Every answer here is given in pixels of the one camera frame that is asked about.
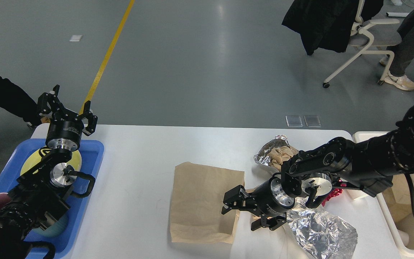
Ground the red foil wrapper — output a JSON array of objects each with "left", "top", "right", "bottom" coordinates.
[{"left": 321, "top": 187, "right": 343, "bottom": 206}]

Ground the upright white paper cup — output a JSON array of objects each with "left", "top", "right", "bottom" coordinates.
[{"left": 346, "top": 190, "right": 369, "bottom": 200}]

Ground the white office chair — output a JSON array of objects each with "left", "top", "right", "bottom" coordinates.
[{"left": 323, "top": 0, "right": 401, "bottom": 88}]

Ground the brown paper bag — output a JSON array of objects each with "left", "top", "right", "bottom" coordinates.
[
  {"left": 169, "top": 162, "right": 245, "bottom": 244},
  {"left": 382, "top": 175, "right": 412, "bottom": 223}
]

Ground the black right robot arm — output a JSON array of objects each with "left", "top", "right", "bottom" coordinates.
[{"left": 221, "top": 105, "right": 414, "bottom": 231}]

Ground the white desk base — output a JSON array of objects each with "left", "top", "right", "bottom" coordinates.
[{"left": 386, "top": 12, "right": 410, "bottom": 18}]

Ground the black jacket on chair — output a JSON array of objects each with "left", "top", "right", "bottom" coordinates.
[{"left": 282, "top": 0, "right": 385, "bottom": 56}]

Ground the yellow plate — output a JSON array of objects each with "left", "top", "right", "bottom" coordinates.
[{"left": 20, "top": 146, "right": 82, "bottom": 176}]

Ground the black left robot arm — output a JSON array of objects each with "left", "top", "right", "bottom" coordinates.
[{"left": 0, "top": 85, "right": 98, "bottom": 259}]

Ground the upper aluminium foil sheet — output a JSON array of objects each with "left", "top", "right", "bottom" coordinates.
[{"left": 254, "top": 135, "right": 291, "bottom": 174}]

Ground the aluminium foil sheet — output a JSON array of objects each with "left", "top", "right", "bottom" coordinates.
[
  {"left": 282, "top": 197, "right": 358, "bottom": 259},
  {"left": 254, "top": 135, "right": 291, "bottom": 174}
]

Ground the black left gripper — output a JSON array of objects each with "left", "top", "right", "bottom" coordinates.
[{"left": 37, "top": 85, "right": 98, "bottom": 151}]

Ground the crumpled brown paper ball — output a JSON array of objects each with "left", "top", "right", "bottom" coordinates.
[{"left": 241, "top": 187, "right": 263, "bottom": 221}]

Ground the lower aluminium foil sheet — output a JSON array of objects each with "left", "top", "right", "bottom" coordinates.
[{"left": 282, "top": 197, "right": 358, "bottom": 259}]

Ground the green grey mug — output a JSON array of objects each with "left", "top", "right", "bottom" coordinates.
[{"left": 32, "top": 214, "right": 69, "bottom": 237}]

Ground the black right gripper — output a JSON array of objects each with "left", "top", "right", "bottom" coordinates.
[{"left": 221, "top": 177, "right": 295, "bottom": 231}]

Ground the crumpled paper in foil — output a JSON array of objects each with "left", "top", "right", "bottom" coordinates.
[{"left": 268, "top": 146, "right": 299, "bottom": 172}]

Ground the person in black clothes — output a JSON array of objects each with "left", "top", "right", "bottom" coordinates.
[{"left": 0, "top": 76, "right": 48, "bottom": 127}]

